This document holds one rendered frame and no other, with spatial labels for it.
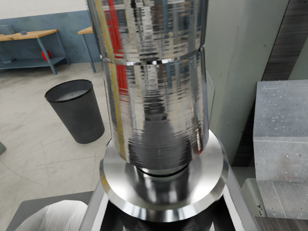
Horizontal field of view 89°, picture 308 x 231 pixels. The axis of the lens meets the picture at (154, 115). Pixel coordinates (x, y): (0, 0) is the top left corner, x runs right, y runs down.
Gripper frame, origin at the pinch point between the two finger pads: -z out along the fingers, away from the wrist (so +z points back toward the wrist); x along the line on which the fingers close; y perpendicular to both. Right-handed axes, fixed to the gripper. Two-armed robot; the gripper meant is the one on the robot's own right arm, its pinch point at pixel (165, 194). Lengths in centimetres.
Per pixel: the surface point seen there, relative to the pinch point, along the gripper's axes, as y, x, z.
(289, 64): 7.2, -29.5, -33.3
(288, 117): 19.7, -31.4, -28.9
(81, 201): 7.5, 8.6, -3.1
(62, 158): 123, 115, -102
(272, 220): 27.4, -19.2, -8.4
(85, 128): 99, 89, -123
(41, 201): 8.8, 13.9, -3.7
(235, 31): -0.2, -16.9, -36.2
